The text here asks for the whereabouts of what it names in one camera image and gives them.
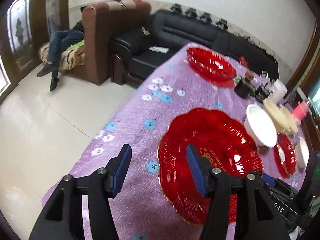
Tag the deep red glass bowl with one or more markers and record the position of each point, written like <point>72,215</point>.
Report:
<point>210,65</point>

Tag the beige plastic bowl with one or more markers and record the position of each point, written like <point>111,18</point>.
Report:
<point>291,126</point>
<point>274,112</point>

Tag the white plastic jar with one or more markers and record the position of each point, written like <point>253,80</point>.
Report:
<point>278,91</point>

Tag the black clamp on sofa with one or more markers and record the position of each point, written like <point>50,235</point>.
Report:
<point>206,18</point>
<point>222,24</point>
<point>191,13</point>
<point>176,9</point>

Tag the large white paper bowl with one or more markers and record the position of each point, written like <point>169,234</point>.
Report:
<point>302,153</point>

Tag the red gold-rimmed labelled plate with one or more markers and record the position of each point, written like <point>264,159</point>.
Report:
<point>284,156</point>

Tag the black motor with gear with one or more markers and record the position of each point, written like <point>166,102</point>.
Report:
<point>244,86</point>

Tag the grey black electric motor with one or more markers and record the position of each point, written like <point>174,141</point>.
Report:
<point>262,92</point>

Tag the small white paper bowl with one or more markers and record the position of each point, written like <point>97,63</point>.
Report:
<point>260,127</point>

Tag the brown armchair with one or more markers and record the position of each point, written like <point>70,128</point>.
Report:
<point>102,21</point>

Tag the black leather sofa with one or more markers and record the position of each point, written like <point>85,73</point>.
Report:
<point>137,52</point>

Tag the seated person in jeans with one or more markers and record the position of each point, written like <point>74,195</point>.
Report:
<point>59,42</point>

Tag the red plastic bag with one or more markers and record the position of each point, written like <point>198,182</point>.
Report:
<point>243,62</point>

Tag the wooden glass door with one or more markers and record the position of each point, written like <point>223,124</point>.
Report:
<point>25,26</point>

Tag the purple floral tablecloth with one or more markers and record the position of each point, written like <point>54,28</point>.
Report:
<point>141,210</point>

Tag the wooden cabinet counter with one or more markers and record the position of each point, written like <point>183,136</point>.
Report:
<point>304,80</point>

